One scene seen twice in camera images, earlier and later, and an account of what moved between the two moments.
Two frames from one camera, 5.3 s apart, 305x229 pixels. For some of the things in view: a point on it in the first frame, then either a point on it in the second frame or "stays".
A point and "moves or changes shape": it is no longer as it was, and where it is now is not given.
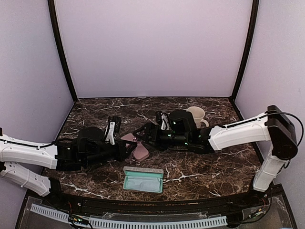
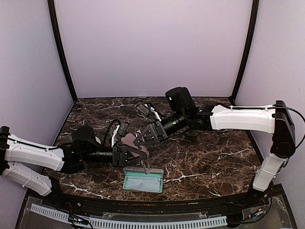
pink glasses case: x=141 y=152 stays
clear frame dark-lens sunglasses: x=130 y=146 moves or changes shape
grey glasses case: x=143 y=179 stays
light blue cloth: x=146 y=183 stays
